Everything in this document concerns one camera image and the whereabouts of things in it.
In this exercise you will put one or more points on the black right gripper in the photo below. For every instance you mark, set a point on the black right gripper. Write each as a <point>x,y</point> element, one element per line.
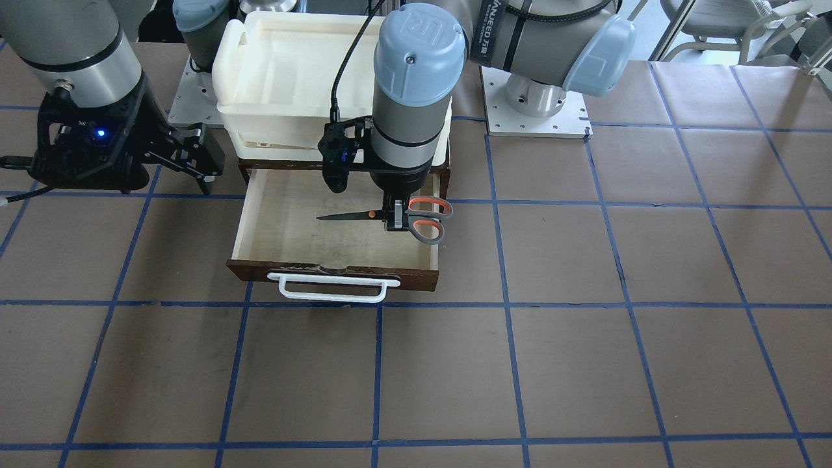
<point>148,123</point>

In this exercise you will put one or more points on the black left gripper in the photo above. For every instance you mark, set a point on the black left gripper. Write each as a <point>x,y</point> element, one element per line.
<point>398,181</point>

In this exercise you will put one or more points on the orange grey handled scissors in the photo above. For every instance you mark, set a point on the orange grey handled scissors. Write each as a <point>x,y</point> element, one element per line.
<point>422,216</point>

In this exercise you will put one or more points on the wooden drawer with white handle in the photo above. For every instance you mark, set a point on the wooden drawer with white handle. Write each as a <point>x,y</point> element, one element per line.
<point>282,232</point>

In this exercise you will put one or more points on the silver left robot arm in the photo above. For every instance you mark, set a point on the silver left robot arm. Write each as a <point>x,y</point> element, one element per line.
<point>544,52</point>

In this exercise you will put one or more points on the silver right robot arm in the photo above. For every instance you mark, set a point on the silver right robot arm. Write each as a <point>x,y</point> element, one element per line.
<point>76,45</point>

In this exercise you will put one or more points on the dark wooden drawer cabinet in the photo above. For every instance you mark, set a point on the dark wooden drawer cabinet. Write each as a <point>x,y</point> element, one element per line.
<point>442,171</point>

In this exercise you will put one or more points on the white plastic tray bin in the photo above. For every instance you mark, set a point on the white plastic tray bin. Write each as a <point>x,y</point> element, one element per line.
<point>274,72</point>

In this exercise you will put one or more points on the grey chair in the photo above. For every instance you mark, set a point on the grey chair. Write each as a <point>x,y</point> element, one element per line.
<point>726,26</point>

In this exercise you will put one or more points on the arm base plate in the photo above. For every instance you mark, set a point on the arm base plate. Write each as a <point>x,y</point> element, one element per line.
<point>195,99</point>
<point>518,106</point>

